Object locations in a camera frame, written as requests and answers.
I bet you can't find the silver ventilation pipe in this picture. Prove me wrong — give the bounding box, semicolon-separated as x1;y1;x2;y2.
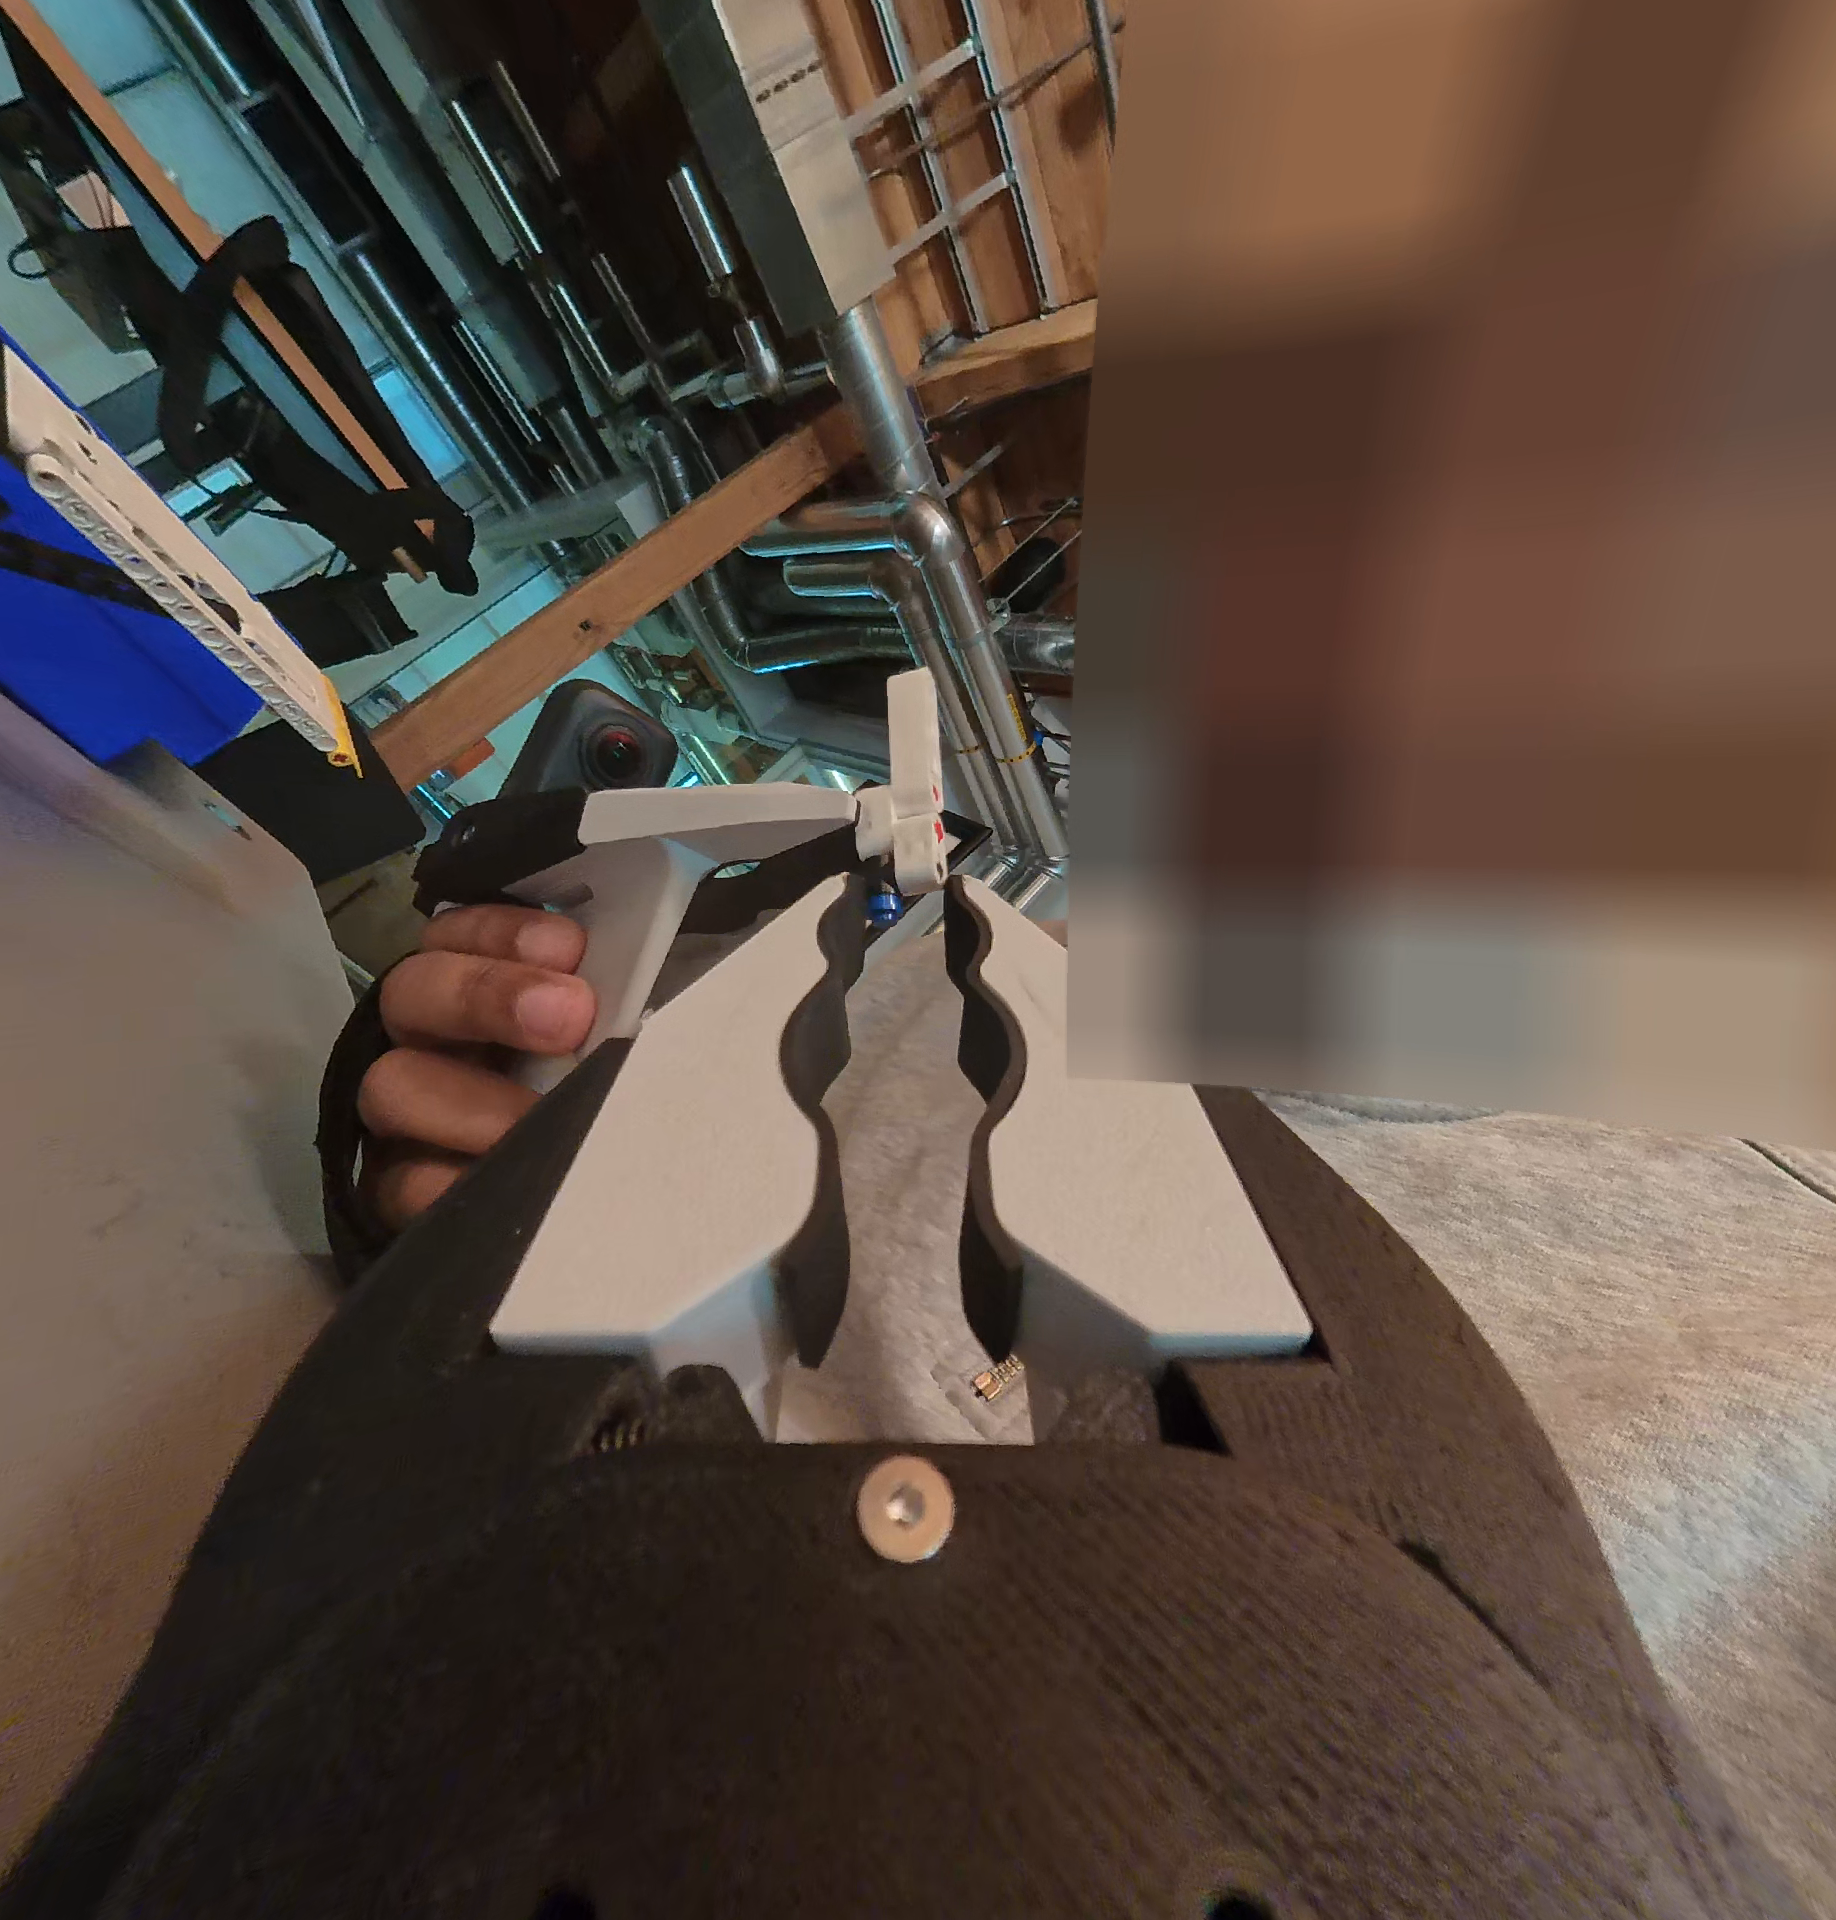
737;298;1082;903

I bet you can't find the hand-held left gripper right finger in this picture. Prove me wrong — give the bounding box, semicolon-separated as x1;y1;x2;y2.
941;876;1320;1375

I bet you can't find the yellow white lego plane model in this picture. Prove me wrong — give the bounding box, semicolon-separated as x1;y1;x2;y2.
0;343;364;775

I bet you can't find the wooden ceiling beam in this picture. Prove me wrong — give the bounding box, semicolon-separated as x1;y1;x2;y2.
365;404;862;785

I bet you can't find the blue plastic bin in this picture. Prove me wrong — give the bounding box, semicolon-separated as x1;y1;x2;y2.
0;286;287;754

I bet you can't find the standing desk with black straps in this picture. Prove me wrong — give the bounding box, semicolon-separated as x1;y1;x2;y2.
0;0;479;605

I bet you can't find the white lego beam assembly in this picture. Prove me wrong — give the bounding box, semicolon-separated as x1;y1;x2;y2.
853;668;951;889

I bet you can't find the black flat box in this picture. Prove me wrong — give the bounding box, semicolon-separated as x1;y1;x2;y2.
195;719;429;889

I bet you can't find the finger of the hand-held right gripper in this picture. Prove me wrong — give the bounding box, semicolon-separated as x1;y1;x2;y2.
581;782;873;864
691;817;993;932

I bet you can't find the grey zip hoodie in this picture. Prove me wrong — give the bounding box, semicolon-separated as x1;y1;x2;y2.
826;931;1836;1920

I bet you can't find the person's right hand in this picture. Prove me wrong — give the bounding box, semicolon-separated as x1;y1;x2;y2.
358;904;594;1250

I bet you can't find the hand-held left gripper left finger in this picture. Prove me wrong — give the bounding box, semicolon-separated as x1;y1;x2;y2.
491;876;860;1445

